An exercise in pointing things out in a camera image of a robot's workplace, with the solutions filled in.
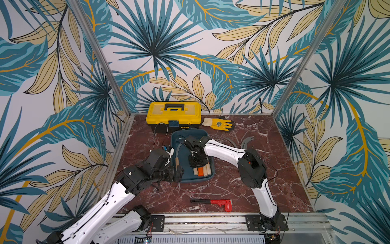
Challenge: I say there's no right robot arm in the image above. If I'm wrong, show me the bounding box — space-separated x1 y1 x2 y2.
183 136 282 230

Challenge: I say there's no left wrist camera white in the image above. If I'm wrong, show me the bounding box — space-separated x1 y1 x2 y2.
161 145 175 167

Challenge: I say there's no yellow work glove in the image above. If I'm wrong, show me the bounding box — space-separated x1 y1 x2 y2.
202 118 234 131

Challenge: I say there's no aluminium front rail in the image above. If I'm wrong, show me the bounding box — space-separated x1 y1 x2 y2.
107 212 335 238

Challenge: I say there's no red black pipe wrench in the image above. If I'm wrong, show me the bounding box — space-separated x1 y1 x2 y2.
190 198 233 212

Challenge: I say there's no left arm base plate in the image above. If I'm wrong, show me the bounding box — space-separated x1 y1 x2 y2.
121 215 165 233

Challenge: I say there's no yellow black toolbox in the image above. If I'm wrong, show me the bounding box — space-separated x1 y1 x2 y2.
146 102 202 132

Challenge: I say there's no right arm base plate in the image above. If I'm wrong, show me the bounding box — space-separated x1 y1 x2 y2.
245 214 289 232

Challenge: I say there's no teal plastic tray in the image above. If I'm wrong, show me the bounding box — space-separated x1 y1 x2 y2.
171 129 215 184

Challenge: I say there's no wooden sickle blue sheath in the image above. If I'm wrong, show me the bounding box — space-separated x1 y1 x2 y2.
206 163 212 175

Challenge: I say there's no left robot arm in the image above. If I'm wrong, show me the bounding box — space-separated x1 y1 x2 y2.
43 146 183 244

